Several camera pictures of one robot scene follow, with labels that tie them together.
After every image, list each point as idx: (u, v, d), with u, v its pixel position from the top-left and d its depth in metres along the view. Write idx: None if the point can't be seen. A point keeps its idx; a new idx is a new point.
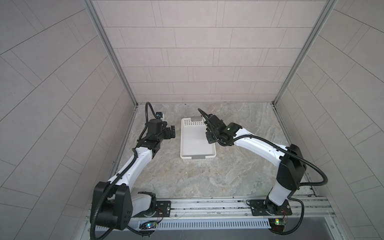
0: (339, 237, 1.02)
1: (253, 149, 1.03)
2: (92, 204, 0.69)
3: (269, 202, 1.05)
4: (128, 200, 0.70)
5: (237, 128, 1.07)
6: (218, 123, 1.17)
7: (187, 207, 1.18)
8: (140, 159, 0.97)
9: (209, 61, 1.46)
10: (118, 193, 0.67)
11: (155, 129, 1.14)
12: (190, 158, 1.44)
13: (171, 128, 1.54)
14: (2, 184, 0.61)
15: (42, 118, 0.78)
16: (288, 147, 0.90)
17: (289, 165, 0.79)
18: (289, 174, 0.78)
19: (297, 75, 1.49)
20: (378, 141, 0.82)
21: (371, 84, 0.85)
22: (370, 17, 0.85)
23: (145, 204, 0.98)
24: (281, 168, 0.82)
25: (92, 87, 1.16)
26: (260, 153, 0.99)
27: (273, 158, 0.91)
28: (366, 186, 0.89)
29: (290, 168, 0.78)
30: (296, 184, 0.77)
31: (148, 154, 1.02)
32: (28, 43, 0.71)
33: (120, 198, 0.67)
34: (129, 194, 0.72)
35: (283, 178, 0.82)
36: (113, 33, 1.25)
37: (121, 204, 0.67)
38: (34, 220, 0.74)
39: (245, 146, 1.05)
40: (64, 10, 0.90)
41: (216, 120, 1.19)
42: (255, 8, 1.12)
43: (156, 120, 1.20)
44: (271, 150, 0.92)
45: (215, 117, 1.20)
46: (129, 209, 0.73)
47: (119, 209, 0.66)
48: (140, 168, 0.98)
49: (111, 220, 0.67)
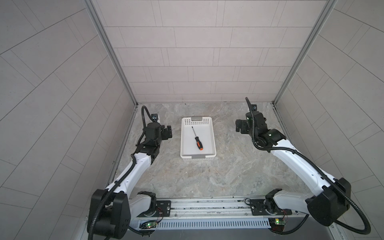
0: (339, 237, 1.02)
1: (292, 167, 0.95)
2: (89, 212, 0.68)
3: (269, 198, 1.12)
4: (126, 208, 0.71)
5: (280, 138, 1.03)
6: (262, 124, 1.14)
7: (187, 207, 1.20)
8: (139, 165, 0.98)
9: (209, 61, 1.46)
10: (117, 200, 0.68)
11: (153, 134, 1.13)
12: (190, 158, 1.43)
13: (167, 128, 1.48)
14: (2, 183, 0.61)
15: (43, 118, 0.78)
16: (336, 179, 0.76)
17: (333, 199, 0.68)
18: (328, 207, 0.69)
19: (297, 74, 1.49)
20: (378, 141, 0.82)
21: (372, 84, 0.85)
22: (370, 16, 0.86)
23: (145, 205, 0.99)
24: (320, 197, 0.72)
25: (92, 87, 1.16)
26: (299, 173, 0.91)
27: (312, 182, 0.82)
28: (365, 186, 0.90)
29: (331, 202, 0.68)
30: (330, 219, 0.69)
31: (146, 160, 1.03)
32: (28, 43, 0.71)
33: (118, 205, 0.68)
34: (127, 201, 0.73)
35: (315, 207, 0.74)
36: (113, 33, 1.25)
37: (119, 211, 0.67)
38: (35, 219, 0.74)
39: (285, 160, 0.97)
40: (64, 9, 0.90)
41: (261, 121, 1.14)
42: (255, 8, 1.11)
43: (154, 125, 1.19)
44: (314, 175, 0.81)
45: (261, 117, 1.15)
46: (126, 217, 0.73)
47: (117, 217, 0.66)
48: (139, 175, 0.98)
49: (108, 229, 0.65)
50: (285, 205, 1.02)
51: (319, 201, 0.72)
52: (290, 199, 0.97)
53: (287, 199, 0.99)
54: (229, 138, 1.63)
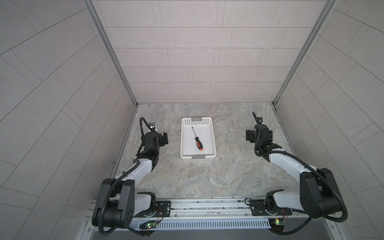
0: (340, 237, 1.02)
1: (284, 166, 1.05)
2: (96, 201, 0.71)
3: (269, 196, 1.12)
4: (131, 196, 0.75)
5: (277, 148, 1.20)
6: (266, 136, 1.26)
7: (187, 207, 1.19)
8: (143, 165, 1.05)
9: (209, 61, 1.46)
10: (124, 187, 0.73)
11: (151, 143, 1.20)
12: (190, 158, 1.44)
13: (163, 135, 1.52)
14: (2, 184, 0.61)
15: (43, 118, 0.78)
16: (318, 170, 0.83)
17: (312, 181, 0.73)
18: (308, 192, 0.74)
19: (297, 74, 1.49)
20: (378, 141, 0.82)
21: (372, 84, 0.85)
22: (369, 17, 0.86)
23: (145, 204, 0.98)
24: (303, 184, 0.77)
25: (92, 87, 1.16)
26: (289, 170, 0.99)
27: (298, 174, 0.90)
28: (366, 186, 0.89)
29: (310, 184, 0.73)
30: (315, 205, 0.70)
31: (148, 164, 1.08)
32: (28, 43, 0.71)
33: (125, 192, 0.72)
34: (133, 190, 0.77)
35: (305, 199, 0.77)
36: (113, 33, 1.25)
37: (127, 198, 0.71)
38: (35, 219, 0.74)
39: (278, 162, 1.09)
40: (64, 10, 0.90)
41: (266, 133, 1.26)
42: (255, 8, 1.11)
43: (152, 134, 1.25)
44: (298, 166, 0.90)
45: (266, 129, 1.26)
46: (131, 207, 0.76)
47: (124, 205, 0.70)
48: (141, 176, 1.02)
49: (114, 218, 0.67)
50: (283, 203, 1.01)
51: (304, 189, 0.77)
52: (288, 196, 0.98)
53: (285, 196, 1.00)
54: (229, 138, 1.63)
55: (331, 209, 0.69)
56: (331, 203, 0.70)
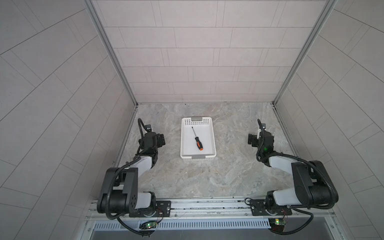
0: (339, 237, 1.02)
1: (281, 166, 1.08)
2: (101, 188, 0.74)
3: (269, 195, 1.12)
4: (135, 183, 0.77)
5: None
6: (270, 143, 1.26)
7: (187, 207, 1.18)
8: (144, 160, 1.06)
9: (209, 61, 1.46)
10: (128, 174, 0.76)
11: (151, 143, 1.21)
12: (190, 158, 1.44)
13: (160, 137, 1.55)
14: (2, 184, 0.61)
15: (43, 118, 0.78)
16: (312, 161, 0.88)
17: (302, 170, 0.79)
18: (300, 180, 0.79)
19: (297, 75, 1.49)
20: (378, 141, 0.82)
21: (372, 84, 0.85)
22: (369, 16, 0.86)
23: (145, 203, 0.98)
24: (295, 173, 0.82)
25: (92, 87, 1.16)
26: (286, 169, 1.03)
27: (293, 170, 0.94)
28: (366, 186, 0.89)
29: (301, 172, 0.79)
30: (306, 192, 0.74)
31: (149, 159, 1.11)
32: (28, 43, 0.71)
33: (130, 179, 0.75)
34: (137, 177, 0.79)
35: (299, 189, 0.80)
36: (113, 33, 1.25)
37: (131, 184, 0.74)
38: (34, 219, 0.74)
39: (277, 163, 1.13)
40: (64, 10, 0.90)
41: (270, 140, 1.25)
42: (255, 8, 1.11)
43: (150, 134, 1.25)
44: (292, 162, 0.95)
45: (270, 137, 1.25)
46: (135, 194, 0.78)
47: (128, 191, 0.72)
48: (142, 171, 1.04)
49: (118, 204, 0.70)
50: (282, 201, 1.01)
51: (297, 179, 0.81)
52: (286, 191, 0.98)
53: (284, 191, 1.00)
54: (229, 138, 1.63)
55: (323, 197, 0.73)
56: (322, 191, 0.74)
